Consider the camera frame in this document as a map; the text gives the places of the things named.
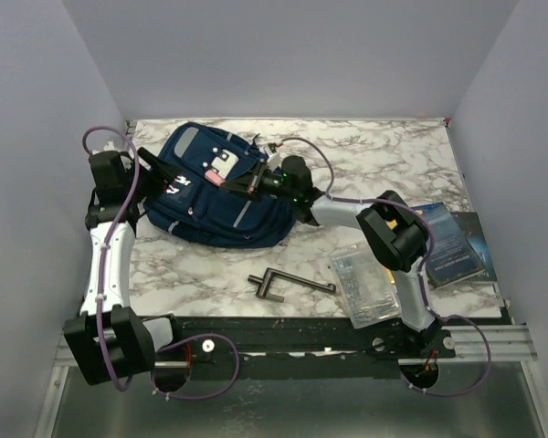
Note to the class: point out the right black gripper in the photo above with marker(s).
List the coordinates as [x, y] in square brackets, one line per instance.
[250, 183]

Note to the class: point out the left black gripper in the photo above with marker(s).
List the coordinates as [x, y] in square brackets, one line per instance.
[162, 172]

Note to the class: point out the pink eraser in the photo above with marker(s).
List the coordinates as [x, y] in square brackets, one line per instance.
[214, 178]

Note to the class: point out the navy blue student backpack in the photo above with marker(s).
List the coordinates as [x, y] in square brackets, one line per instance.
[195, 210]

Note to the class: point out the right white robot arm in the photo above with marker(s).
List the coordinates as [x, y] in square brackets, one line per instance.
[397, 235]

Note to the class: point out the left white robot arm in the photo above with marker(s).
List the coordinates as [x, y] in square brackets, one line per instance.
[109, 274]

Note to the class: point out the yellow notebook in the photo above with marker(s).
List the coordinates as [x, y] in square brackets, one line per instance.
[392, 226]

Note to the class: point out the clear plastic pencil case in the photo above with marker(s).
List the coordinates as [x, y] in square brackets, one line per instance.
[368, 292]

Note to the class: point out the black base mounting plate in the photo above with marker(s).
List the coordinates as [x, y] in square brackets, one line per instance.
[201, 347]

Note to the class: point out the dark blue book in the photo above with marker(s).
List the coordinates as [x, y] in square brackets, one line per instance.
[453, 259]

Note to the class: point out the black starry book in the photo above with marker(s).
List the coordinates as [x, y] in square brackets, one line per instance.
[470, 225]

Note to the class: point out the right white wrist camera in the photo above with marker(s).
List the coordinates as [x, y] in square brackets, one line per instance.
[273, 157]

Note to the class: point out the aluminium rail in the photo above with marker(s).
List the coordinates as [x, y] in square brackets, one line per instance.
[452, 344]

